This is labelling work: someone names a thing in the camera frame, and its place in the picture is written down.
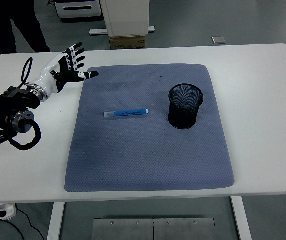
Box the blue-grey textured mat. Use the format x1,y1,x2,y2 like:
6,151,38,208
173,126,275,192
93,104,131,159
64,63,235,193

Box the white power strip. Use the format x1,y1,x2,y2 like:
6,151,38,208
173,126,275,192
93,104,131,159
0,203,17,221

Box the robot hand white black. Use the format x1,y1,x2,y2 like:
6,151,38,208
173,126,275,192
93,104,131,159
29,41,99,95

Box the white cabinet panel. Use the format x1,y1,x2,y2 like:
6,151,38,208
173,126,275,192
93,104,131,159
100,0,150,38

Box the white table leg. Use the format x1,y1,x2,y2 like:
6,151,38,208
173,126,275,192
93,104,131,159
230,196,252,240
46,201,65,240

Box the cardboard box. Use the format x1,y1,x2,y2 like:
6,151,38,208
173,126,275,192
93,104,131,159
108,34,146,50

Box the black floor cable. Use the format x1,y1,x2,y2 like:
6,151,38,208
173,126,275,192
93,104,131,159
0,206,45,240

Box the grey metal plate with screws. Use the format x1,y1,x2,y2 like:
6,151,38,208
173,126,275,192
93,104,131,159
92,218,240,240

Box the white floor foot bar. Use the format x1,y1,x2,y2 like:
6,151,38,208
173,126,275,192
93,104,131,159
89,25,156,36

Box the blue marker pen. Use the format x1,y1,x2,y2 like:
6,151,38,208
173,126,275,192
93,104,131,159
103,108,150,119

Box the white unit with black slot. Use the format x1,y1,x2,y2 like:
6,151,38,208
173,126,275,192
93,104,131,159
53,0,102,20

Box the black mesh pen holder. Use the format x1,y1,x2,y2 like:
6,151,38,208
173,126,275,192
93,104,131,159
167,83,204,130

